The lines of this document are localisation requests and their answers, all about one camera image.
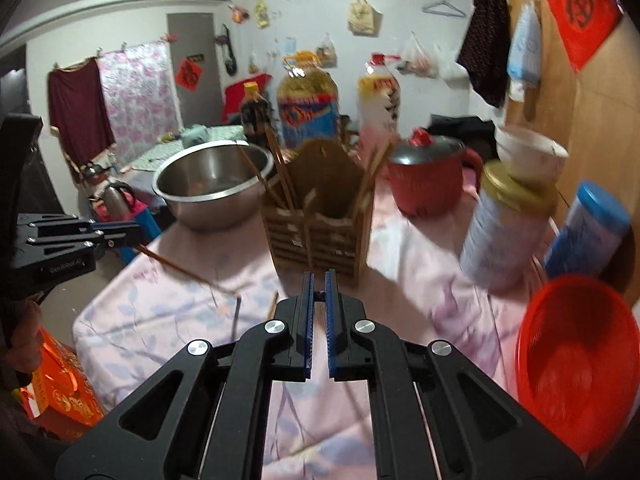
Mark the yellow hanging bag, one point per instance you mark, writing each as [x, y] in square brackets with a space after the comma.
[261, 14]

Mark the cream tote bag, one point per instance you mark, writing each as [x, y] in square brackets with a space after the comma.
[364, 17]

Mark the wooden chopstick holder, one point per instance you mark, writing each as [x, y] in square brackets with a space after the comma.
[325, 240]

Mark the pale green container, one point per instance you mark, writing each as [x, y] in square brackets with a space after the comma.
[194, 136]

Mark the red plastic basket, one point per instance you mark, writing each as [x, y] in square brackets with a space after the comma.
[580, 360]

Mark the tin can gold lid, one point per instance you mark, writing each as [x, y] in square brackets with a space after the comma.
[505, 230]

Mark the orange hanging bag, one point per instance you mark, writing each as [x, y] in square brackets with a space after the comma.
[239, 13]

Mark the black hanging bag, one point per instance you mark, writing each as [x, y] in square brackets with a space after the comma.
[229, 55]

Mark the wooden wardrobe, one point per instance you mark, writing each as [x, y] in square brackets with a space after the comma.
[600, 125]

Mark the green patterned tablecloth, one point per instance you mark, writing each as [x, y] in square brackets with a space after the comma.
[165, 152]

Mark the orange red gift box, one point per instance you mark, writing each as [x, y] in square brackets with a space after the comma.
[65, 390]

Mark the white plastic bag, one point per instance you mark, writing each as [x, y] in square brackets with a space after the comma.
[452, 67]

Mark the blue white hanging bag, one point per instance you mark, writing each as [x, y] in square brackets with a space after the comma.
[525, 45]

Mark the person's left hand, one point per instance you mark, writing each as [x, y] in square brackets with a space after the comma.
[26, 332]

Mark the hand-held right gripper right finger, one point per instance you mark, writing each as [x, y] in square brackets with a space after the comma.
[331, 330]

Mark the dark hanging garment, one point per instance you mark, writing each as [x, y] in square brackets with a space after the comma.
[485, 45]

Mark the white ceramic bowl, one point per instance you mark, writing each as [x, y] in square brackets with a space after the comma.
[530, 160]

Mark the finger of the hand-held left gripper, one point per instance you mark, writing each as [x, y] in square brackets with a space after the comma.
[122, 241]
[120, 228]

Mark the small red door poster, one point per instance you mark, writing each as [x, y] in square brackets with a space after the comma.
[189, 75]

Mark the blue plastic stool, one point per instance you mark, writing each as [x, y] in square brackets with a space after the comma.
[150, 225]

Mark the clear plastic bag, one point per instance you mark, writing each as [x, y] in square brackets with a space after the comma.
[417, 60]

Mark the steel kettle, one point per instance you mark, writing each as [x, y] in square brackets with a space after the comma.
[117, 202]

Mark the grey door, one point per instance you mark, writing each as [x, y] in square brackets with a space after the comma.
[195, 35]

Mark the wooden chopstick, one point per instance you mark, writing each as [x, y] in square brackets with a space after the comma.
[260, 176]
[285, 172]
[272, 306]
[374, 170]
[185, 271]
[278, 167]
[236, 317]
[382, 162]

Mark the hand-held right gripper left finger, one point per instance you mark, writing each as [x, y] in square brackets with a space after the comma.
[309, 330]

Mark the blue lidded container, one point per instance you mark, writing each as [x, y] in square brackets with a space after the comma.
[585, 230]

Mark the large cooking oil bottle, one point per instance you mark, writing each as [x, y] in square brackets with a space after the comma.
[307, 110]

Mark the pink floral curtain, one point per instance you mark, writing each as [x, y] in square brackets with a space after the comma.
[140, 100]

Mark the steel pot lid red knob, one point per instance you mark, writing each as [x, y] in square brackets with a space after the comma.
[425, 152]

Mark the red paper poster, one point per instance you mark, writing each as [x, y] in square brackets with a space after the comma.
[582, 15]

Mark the red cooking pot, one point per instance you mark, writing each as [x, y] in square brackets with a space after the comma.
[430, 190]

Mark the stainless steel bowl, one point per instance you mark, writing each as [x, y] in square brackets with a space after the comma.
[210, 190]

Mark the dark soy sauce bottle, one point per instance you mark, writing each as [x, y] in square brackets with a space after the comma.
[256, 115]

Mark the red cloth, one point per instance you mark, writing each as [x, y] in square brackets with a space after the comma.
[235, 100]

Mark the small printed hanging bag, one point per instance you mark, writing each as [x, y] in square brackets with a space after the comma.
[326, 54]

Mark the clear bottle yellow label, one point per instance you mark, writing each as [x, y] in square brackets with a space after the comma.
[379, 105]

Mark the light blue hanging bag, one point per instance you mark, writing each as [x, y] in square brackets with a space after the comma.
[289, 46]

